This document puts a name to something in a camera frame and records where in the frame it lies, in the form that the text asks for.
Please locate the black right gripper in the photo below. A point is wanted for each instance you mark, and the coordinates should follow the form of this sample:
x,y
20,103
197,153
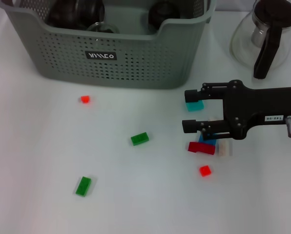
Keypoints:
x,y
257,104

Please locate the glass teacup black base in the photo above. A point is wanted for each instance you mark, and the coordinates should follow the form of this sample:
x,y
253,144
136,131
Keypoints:
x,y
62,14
102,27
163,14
91,12

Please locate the grey perforated storage bin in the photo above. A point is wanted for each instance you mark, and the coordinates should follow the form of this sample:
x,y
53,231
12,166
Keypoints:
x,y
62,61

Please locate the teal square brick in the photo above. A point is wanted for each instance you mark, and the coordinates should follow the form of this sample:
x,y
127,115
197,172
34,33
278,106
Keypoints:
x,y
195,106

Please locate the blue square brick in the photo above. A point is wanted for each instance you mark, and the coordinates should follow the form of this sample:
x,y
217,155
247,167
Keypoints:
x,y
209,142

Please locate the dark red long brick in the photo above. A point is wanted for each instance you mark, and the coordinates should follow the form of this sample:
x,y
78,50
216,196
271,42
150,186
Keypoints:
x,y
201,148

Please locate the green rectangular brick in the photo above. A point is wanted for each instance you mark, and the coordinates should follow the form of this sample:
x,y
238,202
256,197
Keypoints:
x,y
83,186
140,139

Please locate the red square flat brick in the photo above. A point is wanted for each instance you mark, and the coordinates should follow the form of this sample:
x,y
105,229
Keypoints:
x,y
205,171

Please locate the small red cube brick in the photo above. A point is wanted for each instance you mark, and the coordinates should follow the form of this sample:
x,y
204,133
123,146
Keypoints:
x,y
85,99

